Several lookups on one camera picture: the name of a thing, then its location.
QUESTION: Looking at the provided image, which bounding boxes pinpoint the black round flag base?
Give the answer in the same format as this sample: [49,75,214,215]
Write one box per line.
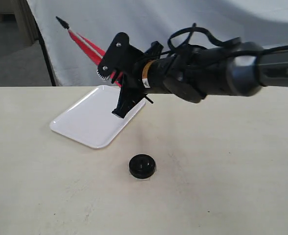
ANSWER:
[129,154,156,179]

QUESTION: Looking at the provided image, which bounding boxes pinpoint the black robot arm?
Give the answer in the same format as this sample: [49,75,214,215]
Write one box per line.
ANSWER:
[97,32,288,118]

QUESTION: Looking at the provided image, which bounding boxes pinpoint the black backdrop stand pole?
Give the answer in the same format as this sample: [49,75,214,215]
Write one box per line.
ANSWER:
[36,23,57,87]

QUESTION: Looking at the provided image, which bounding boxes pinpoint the white rectangular plastic tray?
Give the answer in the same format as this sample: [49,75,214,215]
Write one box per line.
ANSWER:
[49,85,146,149]

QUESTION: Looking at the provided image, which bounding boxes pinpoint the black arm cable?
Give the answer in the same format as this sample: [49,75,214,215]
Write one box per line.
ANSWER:
[167,23,288,53]

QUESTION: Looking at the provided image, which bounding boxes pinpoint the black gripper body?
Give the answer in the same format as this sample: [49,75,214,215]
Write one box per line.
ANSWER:
[120,42,164,103]

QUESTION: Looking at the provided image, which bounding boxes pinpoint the red flag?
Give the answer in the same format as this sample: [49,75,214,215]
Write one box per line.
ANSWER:
[55,16,122,87]

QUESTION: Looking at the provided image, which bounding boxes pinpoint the wooden furniture in background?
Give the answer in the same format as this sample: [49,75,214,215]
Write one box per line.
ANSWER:
[0,0,39,46]

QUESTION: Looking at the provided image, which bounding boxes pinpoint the white backdrop cloth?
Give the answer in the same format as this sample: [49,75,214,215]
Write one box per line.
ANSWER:
[29,0,288,86]

